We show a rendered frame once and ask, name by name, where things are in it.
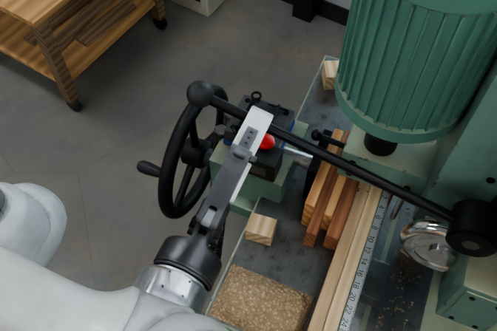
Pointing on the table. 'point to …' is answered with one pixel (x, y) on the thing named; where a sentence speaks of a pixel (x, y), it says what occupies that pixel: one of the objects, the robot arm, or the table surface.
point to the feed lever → (465, 211)
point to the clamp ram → (308, 162)
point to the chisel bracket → (416, 165)
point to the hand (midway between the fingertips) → (248, 145)
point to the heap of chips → (259, 303)
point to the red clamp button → (267, 142)
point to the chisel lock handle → (326, 138)
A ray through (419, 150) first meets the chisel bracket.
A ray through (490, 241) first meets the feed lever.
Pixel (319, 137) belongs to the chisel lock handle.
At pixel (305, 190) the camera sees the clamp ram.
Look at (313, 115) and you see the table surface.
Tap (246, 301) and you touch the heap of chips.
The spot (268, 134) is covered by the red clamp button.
